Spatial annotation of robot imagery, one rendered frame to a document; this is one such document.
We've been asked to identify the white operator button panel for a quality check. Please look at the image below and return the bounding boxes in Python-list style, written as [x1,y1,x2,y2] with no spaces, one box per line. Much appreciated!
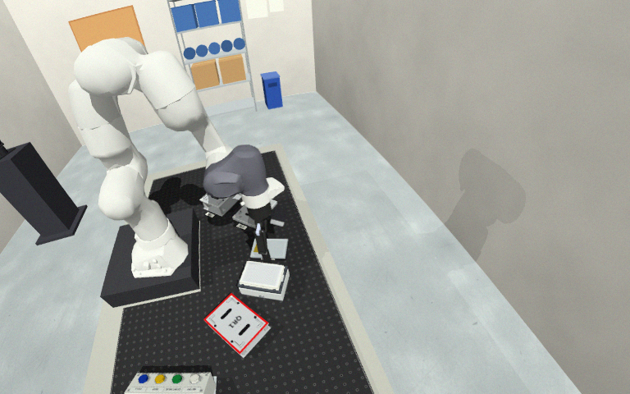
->
[124,373,217,394]

